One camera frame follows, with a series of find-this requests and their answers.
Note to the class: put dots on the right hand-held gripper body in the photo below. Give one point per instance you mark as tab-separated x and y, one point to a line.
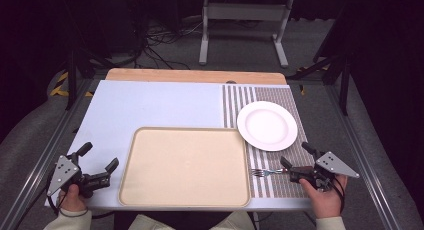
333	164

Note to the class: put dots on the black tripod stand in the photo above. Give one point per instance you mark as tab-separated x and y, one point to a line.
345	86
71	76

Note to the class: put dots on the person's lap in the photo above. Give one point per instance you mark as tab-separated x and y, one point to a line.
146	224

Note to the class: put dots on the metal fork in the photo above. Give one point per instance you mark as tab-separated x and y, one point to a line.
263	172

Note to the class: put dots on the person's right hand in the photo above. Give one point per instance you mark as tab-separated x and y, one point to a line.
328	201

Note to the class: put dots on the white round plate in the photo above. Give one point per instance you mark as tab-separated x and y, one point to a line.
266	126

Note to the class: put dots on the beige rectangular tray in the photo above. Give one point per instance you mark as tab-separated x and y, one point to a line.
185	166

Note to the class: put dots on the striped woven placemat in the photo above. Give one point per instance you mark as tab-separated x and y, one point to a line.
283	95

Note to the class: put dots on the white metal stand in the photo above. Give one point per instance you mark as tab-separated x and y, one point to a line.
245	11

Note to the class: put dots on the pale blue table sheet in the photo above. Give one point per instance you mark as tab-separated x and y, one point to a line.
150	103

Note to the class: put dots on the aluminium frame rail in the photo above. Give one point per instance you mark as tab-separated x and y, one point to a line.
43	156
366	156

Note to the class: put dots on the yellow floor tape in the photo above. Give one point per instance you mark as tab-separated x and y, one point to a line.
60	88

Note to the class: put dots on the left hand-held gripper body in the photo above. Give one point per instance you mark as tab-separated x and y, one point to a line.
63	172

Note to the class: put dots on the person's left hand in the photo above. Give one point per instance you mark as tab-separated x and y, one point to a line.
71	200

